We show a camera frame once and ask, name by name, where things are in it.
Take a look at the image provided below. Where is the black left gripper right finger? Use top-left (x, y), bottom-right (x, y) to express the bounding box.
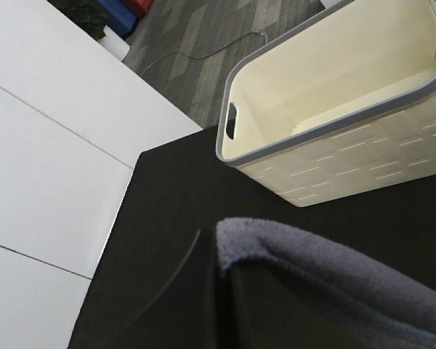
top-left (230, 262), bottom-right (311, 348)

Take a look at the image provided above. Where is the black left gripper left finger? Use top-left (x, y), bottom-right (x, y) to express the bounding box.
top-left (105, 228), bottom-right (226, 348)

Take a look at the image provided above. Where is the grey microfibre towel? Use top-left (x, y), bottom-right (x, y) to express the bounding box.
top-left (216, 217), bottom-right (436, 348)

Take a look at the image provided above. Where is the cream storage bin grey rim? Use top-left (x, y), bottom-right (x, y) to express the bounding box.
top-left (215, 1), bottom-right (436, 207)

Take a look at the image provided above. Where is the blue box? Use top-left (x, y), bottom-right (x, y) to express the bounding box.
top-left (97, 0), bottom-right (137, 37)

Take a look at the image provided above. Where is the red box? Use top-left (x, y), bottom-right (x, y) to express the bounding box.
top-left (123, 0), bottom-right (153, 18)

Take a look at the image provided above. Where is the green potted plant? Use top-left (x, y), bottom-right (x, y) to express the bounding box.
top-left (48, 0), bottom-right (108, 41)

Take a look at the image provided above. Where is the grey floor cable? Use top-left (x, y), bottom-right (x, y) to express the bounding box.
top-left (140, 31), bottom-right (268, 79)

